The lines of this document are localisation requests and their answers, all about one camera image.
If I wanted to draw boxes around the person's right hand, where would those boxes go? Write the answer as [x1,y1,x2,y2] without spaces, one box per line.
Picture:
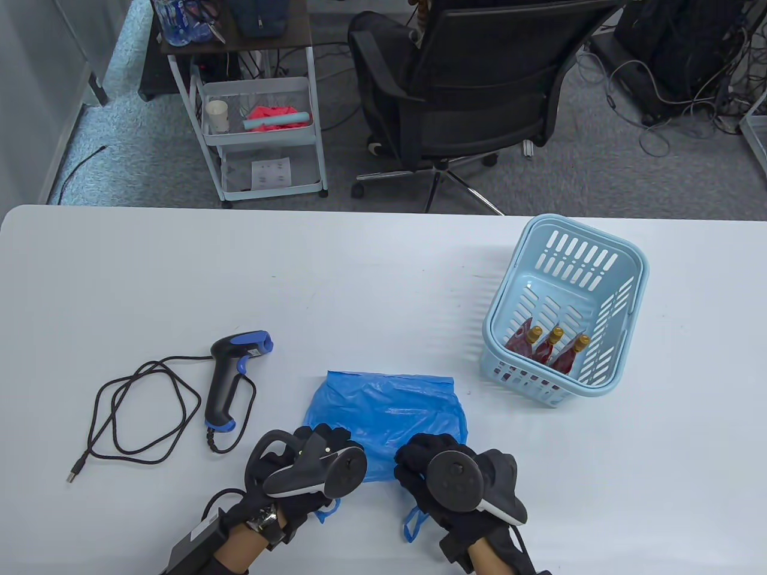
[394,433,522,562]

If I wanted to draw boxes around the person's left hand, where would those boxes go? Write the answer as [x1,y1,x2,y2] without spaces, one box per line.
[228,424,367,546]

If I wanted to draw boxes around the grey hand controller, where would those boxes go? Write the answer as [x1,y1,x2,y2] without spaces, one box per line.
[427,449,529,526]
[244,430,367,499]

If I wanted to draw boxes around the blue plastic bag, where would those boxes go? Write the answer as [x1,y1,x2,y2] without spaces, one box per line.
[303,370,469,543]

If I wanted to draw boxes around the black and blue barcode scanner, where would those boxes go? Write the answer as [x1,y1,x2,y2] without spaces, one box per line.
[204,331,275,433]

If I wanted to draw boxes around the red ketchup package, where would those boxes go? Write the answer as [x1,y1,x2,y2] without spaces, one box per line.
[532,326,565,366]
[550,334,591,376]
[505,317,543,358]

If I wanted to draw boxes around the person's right forearm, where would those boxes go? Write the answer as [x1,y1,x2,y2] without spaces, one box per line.
[467,536,522,575]

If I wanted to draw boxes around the black left forearm box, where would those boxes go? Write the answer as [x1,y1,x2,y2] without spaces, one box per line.
[159,518,231,575]

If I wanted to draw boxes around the person's left forearm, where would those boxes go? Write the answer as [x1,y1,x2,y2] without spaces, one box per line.
[210,527,270,575]

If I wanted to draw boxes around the light blue plastic basket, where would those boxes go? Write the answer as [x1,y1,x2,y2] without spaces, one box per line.
[481,214,650,409]

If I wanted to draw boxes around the white paper sheet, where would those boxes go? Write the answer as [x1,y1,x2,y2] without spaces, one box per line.
[250,157,292,189]

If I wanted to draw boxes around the white rolling cart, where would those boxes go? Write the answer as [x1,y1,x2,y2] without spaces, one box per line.
[159,0,329,209]

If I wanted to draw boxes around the teal cylinder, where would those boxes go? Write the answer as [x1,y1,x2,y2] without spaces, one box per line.
[243,111,311,132]

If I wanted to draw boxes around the red cloth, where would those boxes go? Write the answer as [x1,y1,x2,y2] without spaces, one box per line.
[243,105,298,129]

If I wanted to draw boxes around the black office chair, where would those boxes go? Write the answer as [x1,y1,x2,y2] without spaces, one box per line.
[348,0,621,215]

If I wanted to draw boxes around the white paper cup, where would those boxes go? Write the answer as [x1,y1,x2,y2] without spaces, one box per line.
[206,99,231,135]

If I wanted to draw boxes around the black floor case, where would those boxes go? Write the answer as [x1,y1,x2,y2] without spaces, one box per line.
[138,36,183,101]

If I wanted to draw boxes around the dark blue pouch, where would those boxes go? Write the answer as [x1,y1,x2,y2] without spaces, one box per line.
[228,0,292,38]

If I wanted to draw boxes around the white metal rack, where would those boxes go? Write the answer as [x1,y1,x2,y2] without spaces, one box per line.
[738,90,767,174]

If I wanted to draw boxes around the black computer equipment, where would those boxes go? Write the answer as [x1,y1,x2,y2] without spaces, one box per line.
[590,0,750,123]

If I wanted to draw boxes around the pack of water bottles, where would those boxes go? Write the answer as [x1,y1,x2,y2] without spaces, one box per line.
[153,0,198,47]

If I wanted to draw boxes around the tangle of floor cables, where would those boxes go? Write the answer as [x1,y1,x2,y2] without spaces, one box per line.
[575,24,767,158]

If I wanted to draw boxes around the black floor cable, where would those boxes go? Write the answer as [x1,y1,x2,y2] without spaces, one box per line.
[58,146,108,204]

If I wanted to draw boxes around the red-handled scissors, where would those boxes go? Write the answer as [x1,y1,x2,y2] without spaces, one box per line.
[183,0,227,44]

